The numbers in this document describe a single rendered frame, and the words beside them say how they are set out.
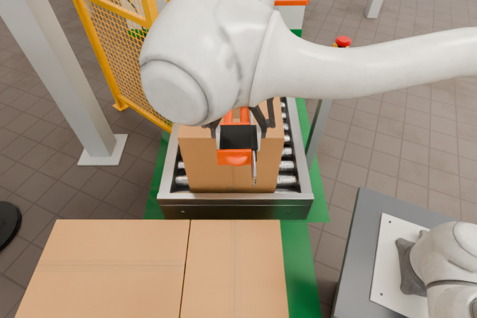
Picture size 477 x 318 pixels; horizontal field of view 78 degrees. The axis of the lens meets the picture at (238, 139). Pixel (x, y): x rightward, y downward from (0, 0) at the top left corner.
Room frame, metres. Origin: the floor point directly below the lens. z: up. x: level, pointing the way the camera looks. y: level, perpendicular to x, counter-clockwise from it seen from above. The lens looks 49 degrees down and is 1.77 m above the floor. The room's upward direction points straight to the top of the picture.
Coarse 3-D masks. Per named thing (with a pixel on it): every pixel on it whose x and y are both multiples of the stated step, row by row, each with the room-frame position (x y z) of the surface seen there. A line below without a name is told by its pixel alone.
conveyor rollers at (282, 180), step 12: (288, 156) 0.95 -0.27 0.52; (180, 168) 0.86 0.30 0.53; (288, 168) 0.86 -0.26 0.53; (180, 180) 0.78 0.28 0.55; (288, 180) 0.78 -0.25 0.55; (180, 192) 0.71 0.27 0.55; (192, 192) 0.71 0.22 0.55; (204, 192) 0.71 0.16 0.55; (216, 192) 0.71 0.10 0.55; (228, 192) 0.71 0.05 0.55; (240, 192) 0.71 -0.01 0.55; (276, 192) 0.71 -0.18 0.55; (288, 192) 0.71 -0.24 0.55
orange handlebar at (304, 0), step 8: (280, 0) 1.06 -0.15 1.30; (288, 0) 1.06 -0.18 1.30; (296, 0) 1.06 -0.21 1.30; (304, 0) 1.06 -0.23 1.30; (232, 112) 0.52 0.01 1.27; (240, 112) 0.51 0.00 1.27; (248, 112) 0.51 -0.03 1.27; (224, 120) 0.48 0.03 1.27; (232, 120) 0.49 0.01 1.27; (240, 120) 0.49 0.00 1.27; (248, 120) 0.49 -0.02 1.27; (232, 160) 0.37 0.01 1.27; (240, 160) 0.37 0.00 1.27; (248, 160) 0.37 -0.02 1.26
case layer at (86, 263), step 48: (48, 240) 0.48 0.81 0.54; (96, 240) 0.48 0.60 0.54; (144, 240) 0.48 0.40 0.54; (192, 240) 0.48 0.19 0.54; (240, 240) 0.48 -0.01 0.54; (48, 288) 0.30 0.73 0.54; (96, 288) 0.30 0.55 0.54; (144, 288) 0.30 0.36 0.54; (192, 288) 0.30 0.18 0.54; (240, 288) 0.30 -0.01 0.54
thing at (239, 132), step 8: (224, 128) 0.44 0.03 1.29; (232, 128) 0.44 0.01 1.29; (240, 128) 0.44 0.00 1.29; (248, 128) 0.44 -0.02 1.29; (224, 136) 0.42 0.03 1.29; (232, 136) 0.42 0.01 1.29; (240, 136) 0.42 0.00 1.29; (248, 136) 0.42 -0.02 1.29; (224, 144) 0.40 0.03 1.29; (232, 144) 0.40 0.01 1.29; (240, 144) 0.40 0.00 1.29; (248, 144) 0.40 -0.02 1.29; (216, 152) 0.38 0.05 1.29; (224, 152) 0.38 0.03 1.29; (232, 152) 0.38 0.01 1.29; (240, 152) 0.38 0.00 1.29; (248, 152) 0.38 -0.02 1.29; (224, 160) 0.38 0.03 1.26
